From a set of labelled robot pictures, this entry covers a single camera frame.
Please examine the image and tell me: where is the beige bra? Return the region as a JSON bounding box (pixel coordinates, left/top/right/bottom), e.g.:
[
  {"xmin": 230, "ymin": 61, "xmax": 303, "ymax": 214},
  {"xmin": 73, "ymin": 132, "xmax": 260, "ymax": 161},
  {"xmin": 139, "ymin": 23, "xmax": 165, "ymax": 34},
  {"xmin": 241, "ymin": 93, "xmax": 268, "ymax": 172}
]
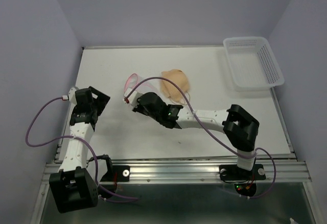
[{"xmin": 160, "ymin": 69, "xmax": 190, "ymax": 105}]

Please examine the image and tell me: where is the pink-trimmed mesh laundry bag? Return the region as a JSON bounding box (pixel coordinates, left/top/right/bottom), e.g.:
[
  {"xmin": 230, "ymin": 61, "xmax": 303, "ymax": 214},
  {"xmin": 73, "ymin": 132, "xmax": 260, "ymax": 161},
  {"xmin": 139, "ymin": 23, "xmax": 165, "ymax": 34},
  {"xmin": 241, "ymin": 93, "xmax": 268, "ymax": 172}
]
[{"xmin": 124, "ymin": 73, "xmax": 146, "ymax": 97}]

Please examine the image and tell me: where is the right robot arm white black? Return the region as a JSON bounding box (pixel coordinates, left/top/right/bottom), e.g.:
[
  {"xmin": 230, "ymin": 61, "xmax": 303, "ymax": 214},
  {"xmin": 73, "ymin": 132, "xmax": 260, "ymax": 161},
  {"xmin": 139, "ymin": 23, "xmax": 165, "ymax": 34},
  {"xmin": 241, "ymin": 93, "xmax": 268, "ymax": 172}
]
[{"xmin": 125, "ymin": 91, "xmax": 265, "ymax": 182}]

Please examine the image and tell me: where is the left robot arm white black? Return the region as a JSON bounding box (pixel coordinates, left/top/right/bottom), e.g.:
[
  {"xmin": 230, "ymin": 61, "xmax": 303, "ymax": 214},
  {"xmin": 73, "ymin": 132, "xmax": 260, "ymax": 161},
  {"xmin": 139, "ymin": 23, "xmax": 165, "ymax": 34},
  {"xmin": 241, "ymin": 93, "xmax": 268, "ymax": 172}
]
[{"xmin": 49, "ymin": 86, "xmax": 114, "ymax": 213}]

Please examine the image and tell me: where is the white plastic perforated basket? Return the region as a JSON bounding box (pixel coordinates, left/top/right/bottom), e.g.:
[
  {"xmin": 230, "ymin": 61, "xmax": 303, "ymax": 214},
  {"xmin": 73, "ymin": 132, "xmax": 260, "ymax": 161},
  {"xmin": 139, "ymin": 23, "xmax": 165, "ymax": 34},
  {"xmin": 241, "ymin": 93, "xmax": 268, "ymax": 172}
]
[{"xmin": 223, "ymin": 37, "xmax": 285, "ymax": 91}]

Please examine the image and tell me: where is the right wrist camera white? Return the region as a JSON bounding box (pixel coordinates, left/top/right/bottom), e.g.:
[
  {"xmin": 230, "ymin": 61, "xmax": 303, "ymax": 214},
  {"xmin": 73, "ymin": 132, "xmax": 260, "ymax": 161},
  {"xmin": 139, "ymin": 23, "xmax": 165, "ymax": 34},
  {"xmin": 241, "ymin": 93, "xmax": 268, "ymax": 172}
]
[{"xmin": 123, "ymin": 91, "xmax": 140, "ymax": 107}]

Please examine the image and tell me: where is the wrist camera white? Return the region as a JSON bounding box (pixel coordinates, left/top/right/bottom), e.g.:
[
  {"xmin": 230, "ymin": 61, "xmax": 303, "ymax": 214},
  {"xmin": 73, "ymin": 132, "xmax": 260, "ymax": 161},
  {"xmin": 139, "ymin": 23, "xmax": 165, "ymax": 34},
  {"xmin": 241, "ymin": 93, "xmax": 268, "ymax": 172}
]
[
  {"xmin": 67, "ymin": 87, "xmax": 79, "ymax": 105},
  {"xmin": 123, "ymin": 91, "xmax": 140, "ymax": 107}
]

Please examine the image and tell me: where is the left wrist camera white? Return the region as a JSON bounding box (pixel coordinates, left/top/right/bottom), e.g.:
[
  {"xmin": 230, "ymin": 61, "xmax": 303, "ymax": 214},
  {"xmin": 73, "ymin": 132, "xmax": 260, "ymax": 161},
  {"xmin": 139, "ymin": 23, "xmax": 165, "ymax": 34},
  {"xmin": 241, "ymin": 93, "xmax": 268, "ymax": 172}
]
[{"xmin": 67, "ymin": 87, "xmax": 79, "ymax": 105}]

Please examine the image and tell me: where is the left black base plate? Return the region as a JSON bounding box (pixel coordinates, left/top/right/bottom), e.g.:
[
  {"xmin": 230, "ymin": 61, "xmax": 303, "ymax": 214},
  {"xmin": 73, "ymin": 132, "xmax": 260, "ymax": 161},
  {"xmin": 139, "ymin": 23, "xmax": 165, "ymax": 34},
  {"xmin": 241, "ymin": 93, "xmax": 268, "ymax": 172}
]
[{"xmin": 98, "ymin": 165, "xmax": 130, "ymax": 193}]

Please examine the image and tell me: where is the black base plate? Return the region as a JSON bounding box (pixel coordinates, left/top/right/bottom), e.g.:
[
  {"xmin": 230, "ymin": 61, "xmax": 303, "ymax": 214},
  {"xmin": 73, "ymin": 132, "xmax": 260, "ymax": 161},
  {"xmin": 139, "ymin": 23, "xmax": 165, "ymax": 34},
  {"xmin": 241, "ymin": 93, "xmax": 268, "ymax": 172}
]
[
  {"xmin": 98, "ymin": 165, "xmax": 130, "ymax": 193},
  {"xmin": 219, "ymin": 164, "xmax": 266, "ymax": 197}
]

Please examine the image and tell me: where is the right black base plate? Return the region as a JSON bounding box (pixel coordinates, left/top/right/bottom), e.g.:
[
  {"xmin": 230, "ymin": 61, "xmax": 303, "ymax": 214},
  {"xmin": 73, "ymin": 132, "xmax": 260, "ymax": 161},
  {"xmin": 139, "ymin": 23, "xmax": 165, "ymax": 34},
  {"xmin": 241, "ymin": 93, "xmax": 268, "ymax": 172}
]
[{"xmin": 219, "ymin": 164, "xmax": 266, "ymax": 197}]

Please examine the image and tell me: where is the aluminium rail frame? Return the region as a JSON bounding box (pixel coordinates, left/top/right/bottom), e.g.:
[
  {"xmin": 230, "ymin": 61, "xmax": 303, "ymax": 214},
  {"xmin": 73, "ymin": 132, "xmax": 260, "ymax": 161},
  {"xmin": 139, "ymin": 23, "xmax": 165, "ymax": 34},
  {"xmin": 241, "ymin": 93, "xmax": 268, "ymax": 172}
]
[{"xmin": 30, "ymin": 45, "xmax": 317, "ymax": 224}]

